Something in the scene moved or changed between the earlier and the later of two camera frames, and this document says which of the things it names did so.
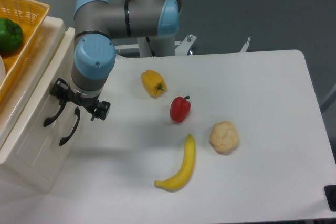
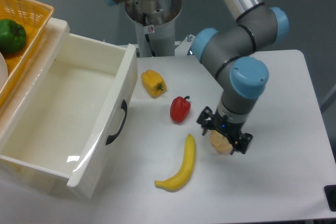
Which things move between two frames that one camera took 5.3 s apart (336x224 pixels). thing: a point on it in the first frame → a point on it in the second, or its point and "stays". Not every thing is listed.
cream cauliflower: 224,137 stays
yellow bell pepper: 153,83 stays
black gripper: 61,90 → 233,130
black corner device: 330,192 stays
